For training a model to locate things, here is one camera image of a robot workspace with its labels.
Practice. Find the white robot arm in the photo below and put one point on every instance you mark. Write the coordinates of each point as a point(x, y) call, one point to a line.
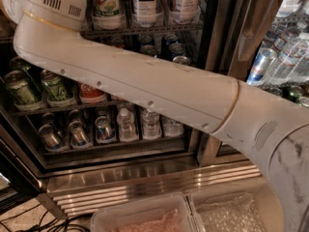
point(272, 132)

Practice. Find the front right Red Bull can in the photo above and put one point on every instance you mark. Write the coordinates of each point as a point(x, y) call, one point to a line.
point(104, 131)

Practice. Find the front right Pepsi can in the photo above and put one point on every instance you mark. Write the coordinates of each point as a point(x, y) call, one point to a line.
point(182, 60)

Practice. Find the front left Coca-Cola can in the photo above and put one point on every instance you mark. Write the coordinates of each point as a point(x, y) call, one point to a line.
point(89, 94)

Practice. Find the front middle Red Bull can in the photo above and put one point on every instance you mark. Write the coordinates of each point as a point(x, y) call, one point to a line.
point(78, 136)

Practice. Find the green can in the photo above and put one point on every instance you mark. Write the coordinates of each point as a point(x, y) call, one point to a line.
point(59, 93)
point(26, 96)

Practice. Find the front left Red Bull can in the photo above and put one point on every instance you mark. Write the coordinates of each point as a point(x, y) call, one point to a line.
point(53, 142)

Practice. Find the Red Bull can behind glass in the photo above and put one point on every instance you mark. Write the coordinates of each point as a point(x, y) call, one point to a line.
point(263, 60)

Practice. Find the front left green can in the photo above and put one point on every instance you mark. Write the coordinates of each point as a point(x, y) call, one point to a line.
point(26, 96)

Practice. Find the middle water bottle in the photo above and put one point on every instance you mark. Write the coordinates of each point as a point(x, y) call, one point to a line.
point(151, 129)

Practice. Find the water bottle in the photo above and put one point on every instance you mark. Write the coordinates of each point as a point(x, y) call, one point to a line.
point(171, 127)
point(151, 129)
point(126, 123)

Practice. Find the right water bottle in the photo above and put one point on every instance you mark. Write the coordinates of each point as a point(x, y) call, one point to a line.
point(171, 127)

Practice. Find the left water bottle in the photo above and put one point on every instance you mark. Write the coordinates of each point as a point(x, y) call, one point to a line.
point(126, 123)

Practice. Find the left white tea bottle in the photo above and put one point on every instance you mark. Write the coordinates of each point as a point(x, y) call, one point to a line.
point(147, 13)

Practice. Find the white tea bottle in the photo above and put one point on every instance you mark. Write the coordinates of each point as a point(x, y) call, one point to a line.
point(184, 10)
point(147, 13)

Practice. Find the right white tea bottle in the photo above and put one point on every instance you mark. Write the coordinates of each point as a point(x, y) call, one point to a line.
point(184, 10)

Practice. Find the right 7up bottle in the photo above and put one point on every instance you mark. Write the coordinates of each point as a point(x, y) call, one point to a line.
point(108, 14)

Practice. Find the left clear plastic bin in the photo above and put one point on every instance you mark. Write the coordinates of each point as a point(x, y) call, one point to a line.
point(164, 213)

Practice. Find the clear plastic bin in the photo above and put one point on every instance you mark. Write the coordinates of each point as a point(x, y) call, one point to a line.
point(247, 205)
point(164, 213)

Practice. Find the right clear plastic bin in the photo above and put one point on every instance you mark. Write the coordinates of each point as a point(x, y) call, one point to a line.
point(247, 205)

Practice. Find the steel fridge door frame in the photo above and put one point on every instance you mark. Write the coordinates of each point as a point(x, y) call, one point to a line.
point(232, 33)

